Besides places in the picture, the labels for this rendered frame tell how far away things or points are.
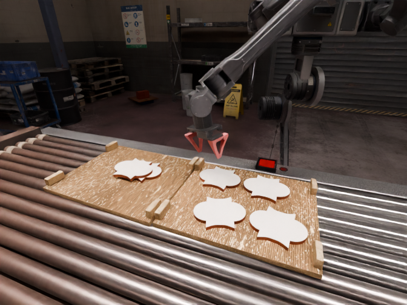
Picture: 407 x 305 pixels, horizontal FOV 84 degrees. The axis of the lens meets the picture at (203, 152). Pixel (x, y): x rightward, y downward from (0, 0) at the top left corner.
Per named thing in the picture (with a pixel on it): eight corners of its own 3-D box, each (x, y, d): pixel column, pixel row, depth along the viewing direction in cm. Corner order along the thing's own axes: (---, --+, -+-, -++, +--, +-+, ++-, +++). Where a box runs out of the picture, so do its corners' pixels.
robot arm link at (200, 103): (231, 89, 68) (212, 67, 66) (239, 95, 58) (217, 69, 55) (202, 116, 71) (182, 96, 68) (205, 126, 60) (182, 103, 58)
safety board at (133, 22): (126, 48, 577) (120, 5, 535) (146, 48, 557) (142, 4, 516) (125, 48, 575) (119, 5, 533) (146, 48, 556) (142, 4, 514)
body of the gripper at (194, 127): (207, 137, 66) (203, 112, 63) (187, 132, 73) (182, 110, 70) (223, 130, 69) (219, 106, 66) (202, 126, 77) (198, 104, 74)
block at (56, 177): (62, 176, 79) (59, 169, 78) (65, 177, 79) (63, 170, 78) (45, 185, 75) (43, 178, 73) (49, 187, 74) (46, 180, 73)
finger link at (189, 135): (201, 158, 72) (195, 131, 69) (188, 154, 78) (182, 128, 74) (217, 150, 76) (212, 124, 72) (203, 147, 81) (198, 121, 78)
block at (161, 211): (166, 205, 66) (165, 198, 64) (171, 207, 65) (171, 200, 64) (154, 219, 61) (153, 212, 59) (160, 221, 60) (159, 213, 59)
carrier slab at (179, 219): (201, 164, 90) (201, 161, 89) (314, 187, 76) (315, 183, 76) (152, 226, 61) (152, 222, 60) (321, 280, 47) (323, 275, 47)
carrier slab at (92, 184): (117, 147, 103) (117, 144, 102) (200, 165, 89) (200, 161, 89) (43, 191, 74) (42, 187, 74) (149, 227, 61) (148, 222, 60)
